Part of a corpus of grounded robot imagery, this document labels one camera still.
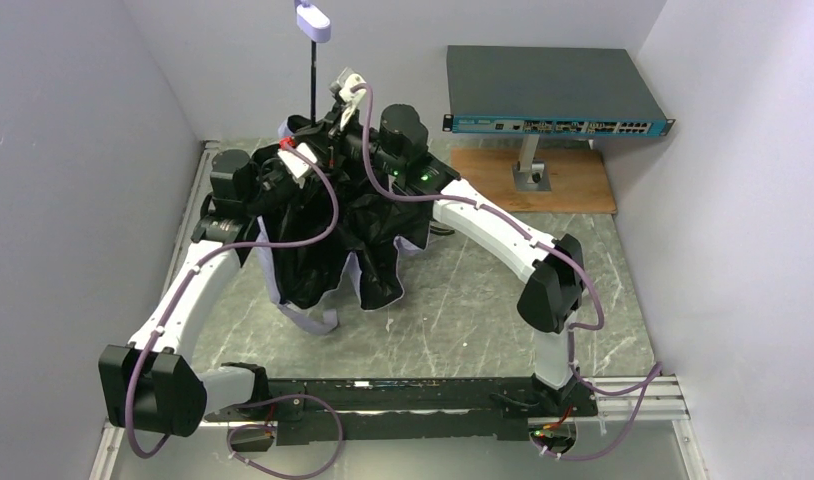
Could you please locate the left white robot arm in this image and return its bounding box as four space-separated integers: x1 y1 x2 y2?
98 140 324 443

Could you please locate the purple cable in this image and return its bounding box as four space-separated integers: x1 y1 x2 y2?
123 142 345 480
350 82 665 463

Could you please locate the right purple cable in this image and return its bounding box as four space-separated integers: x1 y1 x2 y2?
350 82 665 463

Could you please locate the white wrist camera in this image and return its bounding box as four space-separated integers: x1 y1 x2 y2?
277 137 318 186
329 67 366 131

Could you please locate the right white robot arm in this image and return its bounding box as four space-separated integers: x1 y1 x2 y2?
317 102 590 391

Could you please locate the wooden base board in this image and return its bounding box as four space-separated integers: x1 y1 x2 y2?
450 148 617 214

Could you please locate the lilac umbrella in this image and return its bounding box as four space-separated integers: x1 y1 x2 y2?
244 0 461 337

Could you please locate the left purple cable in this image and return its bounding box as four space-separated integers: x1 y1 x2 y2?
123 142 345 480

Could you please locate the teal network switch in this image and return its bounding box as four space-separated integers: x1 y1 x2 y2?
442 45 675 139

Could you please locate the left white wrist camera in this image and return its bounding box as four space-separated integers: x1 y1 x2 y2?
277 137 318 186

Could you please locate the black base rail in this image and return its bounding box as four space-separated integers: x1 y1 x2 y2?
206 377 598 446

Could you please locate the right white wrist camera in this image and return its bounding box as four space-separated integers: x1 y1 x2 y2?
329 67 366 131

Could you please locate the metal stand post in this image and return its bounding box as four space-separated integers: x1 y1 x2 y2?
512 134 551 192

